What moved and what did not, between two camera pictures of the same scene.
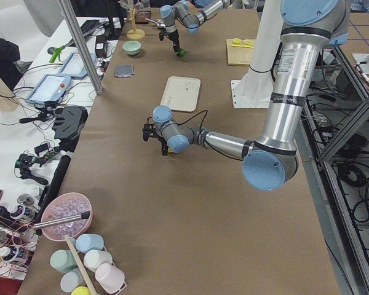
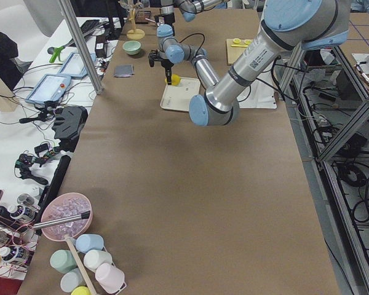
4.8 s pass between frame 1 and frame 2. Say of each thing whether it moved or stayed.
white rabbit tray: stayed
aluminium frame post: stayed
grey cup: stayed
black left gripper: moved
